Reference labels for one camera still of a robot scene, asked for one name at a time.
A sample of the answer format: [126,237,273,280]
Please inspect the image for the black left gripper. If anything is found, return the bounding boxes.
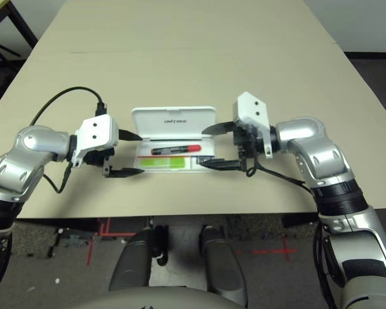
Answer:
[83,128,145,178]

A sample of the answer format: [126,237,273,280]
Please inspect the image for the black marker with red cap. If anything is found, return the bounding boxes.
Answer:
[150,144,202,156]

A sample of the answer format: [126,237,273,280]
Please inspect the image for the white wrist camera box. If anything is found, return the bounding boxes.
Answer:
[230,91,274,160]
[71,115,120,168]

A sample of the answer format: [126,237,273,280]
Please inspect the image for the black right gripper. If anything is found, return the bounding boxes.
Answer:
[198,121,266,171]

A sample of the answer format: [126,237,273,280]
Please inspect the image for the grey floor debris pile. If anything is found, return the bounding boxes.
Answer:
[62,234,94,248]

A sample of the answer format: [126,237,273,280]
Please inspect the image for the dark grey right robot leg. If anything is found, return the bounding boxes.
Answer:
[199,225,248,306]

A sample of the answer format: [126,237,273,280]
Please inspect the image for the white Unitree pencil case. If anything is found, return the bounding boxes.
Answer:
[131,106,217,174]

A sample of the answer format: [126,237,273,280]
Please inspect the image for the grey robot torso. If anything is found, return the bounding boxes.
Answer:
[93,285,248,309]

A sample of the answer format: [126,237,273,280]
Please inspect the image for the dark grey robot leg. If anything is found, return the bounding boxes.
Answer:
[199,225,248,306]
[109,229,168,292]

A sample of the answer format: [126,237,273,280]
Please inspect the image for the red floor tape cross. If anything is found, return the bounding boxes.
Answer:
[250,236,299,261]

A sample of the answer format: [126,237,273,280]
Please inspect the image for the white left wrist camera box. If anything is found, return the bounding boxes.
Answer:
[71,115,120,168]

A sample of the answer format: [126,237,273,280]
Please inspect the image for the black left camera cable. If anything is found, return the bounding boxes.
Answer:
[30,86,107,126]

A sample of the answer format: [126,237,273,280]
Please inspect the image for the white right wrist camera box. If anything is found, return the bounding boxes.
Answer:
[230,91,274,160]

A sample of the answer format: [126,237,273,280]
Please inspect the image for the green rectangular plastic box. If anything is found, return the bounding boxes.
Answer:
[140,157,186,170]

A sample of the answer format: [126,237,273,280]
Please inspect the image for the red floor tape corner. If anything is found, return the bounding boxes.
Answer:
[96,218,136,239]

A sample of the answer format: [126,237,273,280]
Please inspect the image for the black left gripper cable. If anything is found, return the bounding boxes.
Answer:
[43,162,73,194]

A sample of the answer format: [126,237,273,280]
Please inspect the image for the dark grey left robot leg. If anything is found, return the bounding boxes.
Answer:
[109,229,168,292]

